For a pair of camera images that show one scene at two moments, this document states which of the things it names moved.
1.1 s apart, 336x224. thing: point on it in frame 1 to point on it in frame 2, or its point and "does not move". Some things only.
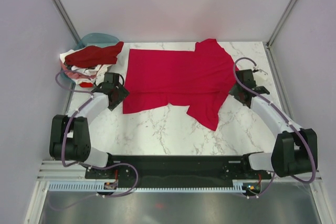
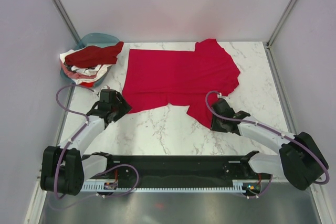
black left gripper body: [122, 94] to [119, 109]
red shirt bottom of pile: [86, 85] does not move
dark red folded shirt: [91, 55] does not move
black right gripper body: [234, 91] to [217, 124]
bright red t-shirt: [201, 80] does not move
